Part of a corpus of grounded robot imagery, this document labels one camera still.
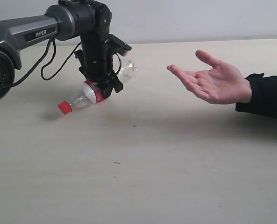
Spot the clear red-label cola bottle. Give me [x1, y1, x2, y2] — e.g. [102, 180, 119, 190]
[58, 59, 138, 115]

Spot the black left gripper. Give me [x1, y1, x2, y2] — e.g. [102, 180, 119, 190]
[80, 33, 123, 98]

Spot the person's open hand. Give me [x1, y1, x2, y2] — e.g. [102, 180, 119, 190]
[167, 49, 252, 105]

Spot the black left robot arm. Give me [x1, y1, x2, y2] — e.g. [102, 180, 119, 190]
[0, 0, 131, 100]

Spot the black-sleeved forearm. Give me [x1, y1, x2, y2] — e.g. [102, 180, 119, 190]
[235, 73, 277, 119]

